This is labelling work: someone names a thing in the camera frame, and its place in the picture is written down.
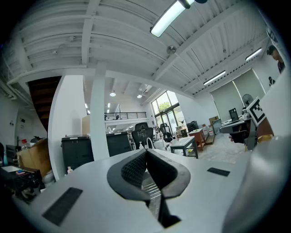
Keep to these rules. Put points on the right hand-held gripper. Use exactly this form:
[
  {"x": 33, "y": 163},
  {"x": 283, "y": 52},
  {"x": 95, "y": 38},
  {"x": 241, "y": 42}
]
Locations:
[{"x": 255, "y": 111}]

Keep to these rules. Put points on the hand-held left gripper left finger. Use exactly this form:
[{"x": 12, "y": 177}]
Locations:
[{"x": 127, "y": 179}]

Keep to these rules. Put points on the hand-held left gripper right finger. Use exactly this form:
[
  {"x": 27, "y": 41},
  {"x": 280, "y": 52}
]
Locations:
[{"x": 168, "y": 177}]

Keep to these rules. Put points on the person's right forearm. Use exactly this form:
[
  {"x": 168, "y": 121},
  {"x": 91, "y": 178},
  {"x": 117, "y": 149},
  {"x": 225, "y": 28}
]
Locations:
[{"x": 264, "y": 127}]

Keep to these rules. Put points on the black monitor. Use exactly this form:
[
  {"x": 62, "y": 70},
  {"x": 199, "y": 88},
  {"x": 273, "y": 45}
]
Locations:
[{"x": 233, "y": 114}]

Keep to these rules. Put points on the grey roller blind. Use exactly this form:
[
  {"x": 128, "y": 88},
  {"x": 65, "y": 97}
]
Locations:
[
  {"x": 249, "y": 85},
  {"x": 226, "y": 102}
]

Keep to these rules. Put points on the standing fan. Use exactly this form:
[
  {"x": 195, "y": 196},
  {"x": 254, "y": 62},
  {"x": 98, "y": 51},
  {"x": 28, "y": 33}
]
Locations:
[{"x": 247, "y": 100}]

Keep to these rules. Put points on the red wooden table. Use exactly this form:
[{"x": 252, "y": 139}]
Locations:
[{"x": 197, "y": 135}]

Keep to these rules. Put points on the black framed white table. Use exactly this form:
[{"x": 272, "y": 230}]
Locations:
[{"x": 184, "y": 142}]

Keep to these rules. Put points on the black mesh office chair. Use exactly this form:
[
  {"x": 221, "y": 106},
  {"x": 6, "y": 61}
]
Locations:
[{"x": 142, "y": 136}]

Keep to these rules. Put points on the person's white shirt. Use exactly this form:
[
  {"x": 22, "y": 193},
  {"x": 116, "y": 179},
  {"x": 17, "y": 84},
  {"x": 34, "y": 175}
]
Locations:
[{"x": 278, "y": 102}]

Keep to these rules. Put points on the long ceiling tube lamp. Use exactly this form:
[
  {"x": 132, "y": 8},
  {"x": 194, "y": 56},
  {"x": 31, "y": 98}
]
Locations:
[
  {"x": 168, "y": 18},
  {"x": 214, "y": 77},
  {"x": 253, "y": 54}
]

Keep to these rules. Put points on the black storage bin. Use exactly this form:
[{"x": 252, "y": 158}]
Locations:
[{"x": 77, "y": 154}]

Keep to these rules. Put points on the black balcony railing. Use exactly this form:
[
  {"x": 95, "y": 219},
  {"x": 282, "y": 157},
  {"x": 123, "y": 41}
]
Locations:
[{"x": 127, "y": 115}]

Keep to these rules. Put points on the large glass window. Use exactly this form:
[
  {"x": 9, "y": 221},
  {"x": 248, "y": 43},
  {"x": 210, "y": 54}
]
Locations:
[{"x": 164, "y": 109}]

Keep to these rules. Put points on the round pendant lamp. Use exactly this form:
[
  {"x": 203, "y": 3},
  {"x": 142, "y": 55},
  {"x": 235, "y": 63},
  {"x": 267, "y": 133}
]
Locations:
[
  {"x": 139, "y": 96},
  {"x": 112, "y": 94}
]

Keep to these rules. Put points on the brown cardboard box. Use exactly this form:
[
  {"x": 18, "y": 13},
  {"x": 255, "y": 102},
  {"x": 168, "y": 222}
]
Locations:
[{"x": 36, "y": 157}]

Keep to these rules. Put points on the brown staircase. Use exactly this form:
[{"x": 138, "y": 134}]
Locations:
[{"x": 44, "y": 97}]

